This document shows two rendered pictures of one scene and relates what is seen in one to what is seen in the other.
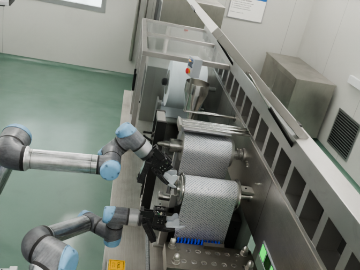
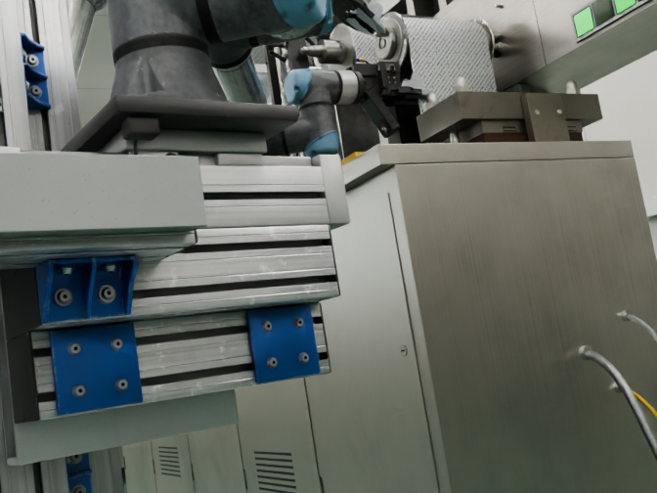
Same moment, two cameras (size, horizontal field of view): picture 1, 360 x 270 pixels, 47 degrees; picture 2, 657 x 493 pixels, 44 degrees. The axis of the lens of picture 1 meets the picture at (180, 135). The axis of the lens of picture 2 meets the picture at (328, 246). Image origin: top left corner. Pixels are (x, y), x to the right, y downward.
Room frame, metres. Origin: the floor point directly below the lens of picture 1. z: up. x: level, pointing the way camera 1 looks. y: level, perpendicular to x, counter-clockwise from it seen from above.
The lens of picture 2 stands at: (-0.16, 0.76, 0.51)
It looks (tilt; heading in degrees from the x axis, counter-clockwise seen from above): 8 degrees up; 342
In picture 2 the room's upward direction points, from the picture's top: 9 degrees counter-clockwise
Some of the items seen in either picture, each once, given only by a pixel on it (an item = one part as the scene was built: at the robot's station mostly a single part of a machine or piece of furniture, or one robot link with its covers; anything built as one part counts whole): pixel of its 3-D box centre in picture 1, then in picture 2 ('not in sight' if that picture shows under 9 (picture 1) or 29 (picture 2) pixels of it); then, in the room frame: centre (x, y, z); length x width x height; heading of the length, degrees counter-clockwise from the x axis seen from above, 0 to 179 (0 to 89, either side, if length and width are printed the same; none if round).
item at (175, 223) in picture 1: (175, 223); (417, 84); (1.49, -0.07, 1.11); 0.09 x 0.03 x 0.06; 99
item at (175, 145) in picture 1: (175, 145); (330, 52); (1.81, 0.01, 1.33); 0.06 x 0.06 x 0.06; 10
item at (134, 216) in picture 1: (134, 216); (342, 88); (1.48, 0.12, 1.11); 0.08 x 0.05 x 0.08; 10
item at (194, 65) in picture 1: (193, 66); not in sight; (2.11, 0.01, 1.66); 0.07 x 0.07 x 0.10; 28
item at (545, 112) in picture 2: not in sight; (546, 118); (1.33, -0.28, 0.96); 0.10 x 0.03 x 0.11; 100
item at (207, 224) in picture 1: (203, 224); (457, 89); (1.53, -0.19, 1.11); 0.23 x 0.01 x 0.18; 100
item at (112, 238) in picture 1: (110, 232); (312, 132); (1.47, 0.21, 1.01); 0.11 x 0.08 x 0.11; 68
